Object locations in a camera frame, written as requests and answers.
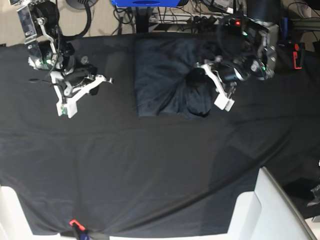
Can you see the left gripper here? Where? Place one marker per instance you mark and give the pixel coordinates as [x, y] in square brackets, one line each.
[228, 73]

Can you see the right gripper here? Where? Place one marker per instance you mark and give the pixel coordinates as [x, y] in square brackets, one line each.
[77, 73]

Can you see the dark grey T-shirt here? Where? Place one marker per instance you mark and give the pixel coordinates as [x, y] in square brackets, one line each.
[166, 80]

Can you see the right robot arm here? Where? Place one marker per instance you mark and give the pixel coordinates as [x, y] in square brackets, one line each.
[51, 51]

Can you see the grey round floor base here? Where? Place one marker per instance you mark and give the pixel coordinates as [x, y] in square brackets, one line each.
[81, 4]

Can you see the red black clamp right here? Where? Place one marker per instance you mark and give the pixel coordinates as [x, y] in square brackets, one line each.
[298, 55]

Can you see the blue plastic bin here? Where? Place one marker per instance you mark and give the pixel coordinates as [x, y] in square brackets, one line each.
[145, 3]

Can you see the white power strip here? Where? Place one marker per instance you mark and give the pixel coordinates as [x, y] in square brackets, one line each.
[180, 18]

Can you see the black table cloth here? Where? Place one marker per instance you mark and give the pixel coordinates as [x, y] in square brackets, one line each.
[152, 177]

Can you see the white chair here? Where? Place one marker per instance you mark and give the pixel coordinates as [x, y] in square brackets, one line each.
[267, 213]

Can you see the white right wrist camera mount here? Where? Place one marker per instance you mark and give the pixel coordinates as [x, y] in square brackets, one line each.
[68, 105]

